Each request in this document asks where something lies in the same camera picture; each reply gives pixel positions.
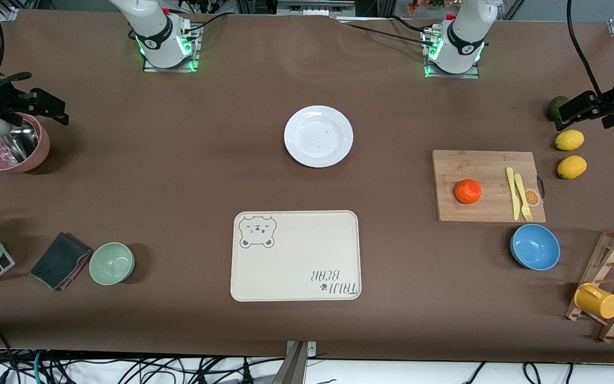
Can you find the teal cable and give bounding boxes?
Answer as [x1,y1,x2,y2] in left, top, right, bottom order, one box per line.
[31,351,46,384]

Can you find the yellow lemon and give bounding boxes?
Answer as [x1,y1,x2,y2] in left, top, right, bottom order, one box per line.
[555,130,585,151]
[557,155,587,180]

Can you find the black right base cable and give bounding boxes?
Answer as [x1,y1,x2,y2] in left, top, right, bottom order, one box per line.
[179,12,229,41]

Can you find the green avocado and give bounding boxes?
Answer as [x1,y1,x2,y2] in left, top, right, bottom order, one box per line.
[546,96,570,122]

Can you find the metal scoop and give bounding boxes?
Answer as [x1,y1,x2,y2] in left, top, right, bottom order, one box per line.
[1,125,39,163]

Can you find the wooden cutting board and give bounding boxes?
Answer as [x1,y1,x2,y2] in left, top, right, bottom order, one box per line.
[432,150,546,223]

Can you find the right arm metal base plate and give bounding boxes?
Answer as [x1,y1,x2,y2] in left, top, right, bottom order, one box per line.
[143,24,201,73]

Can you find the yellow plastic knife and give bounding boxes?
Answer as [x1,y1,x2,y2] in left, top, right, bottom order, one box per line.
[506,167,521,221]

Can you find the black base cable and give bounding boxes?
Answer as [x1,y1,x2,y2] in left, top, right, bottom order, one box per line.
[339,15,431,46]
[179,12,229,41]

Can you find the orange fruit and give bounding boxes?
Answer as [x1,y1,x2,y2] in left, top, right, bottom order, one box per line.
[455,179,482,205]

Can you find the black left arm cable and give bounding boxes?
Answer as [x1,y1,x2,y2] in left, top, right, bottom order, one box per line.
[567,0,603,97]

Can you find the black left base cable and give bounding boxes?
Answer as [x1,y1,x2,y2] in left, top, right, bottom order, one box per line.
[339,15,431,46]

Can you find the pink bowl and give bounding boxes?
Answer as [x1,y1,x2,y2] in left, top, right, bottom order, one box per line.
[0,113,51,174]

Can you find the white round plate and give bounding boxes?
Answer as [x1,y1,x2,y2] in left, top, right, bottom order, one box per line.
[284,105,354,169]

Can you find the cream bear print tray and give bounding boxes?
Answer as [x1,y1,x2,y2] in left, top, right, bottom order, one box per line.
[230,210,362,302]

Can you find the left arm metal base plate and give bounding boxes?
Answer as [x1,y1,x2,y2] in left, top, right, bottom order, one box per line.
[423,29,481,79]

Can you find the yellow mug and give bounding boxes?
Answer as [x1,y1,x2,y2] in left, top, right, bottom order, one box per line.
[574,283,614,319]

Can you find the light green bowl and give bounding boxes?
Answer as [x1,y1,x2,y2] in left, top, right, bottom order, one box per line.
[89,242,135,286]

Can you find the orange slice tag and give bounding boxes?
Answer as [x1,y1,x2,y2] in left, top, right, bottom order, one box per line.
[523,176,545,207]

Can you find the pink folded cloth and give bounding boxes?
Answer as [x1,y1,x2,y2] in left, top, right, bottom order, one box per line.
[58,250,93,292]

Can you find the yellow plastic fork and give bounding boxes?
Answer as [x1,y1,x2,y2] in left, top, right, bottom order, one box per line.
[514,173,534,222]

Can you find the brown table cloth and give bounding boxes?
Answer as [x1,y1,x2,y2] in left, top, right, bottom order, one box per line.
[0,8,614,364]

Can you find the dark grey folded cloth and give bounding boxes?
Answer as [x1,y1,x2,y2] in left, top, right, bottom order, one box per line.
[30,232,92,291]

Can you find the blue bowl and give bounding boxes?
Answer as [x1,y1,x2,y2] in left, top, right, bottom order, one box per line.
[510,223,561,271]

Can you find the grey camera mount pole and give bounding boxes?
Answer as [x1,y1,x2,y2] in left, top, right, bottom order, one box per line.
[271,341,309,384]

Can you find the metal clamp bracket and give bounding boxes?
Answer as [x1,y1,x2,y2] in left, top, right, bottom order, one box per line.
[286,341,317,358]

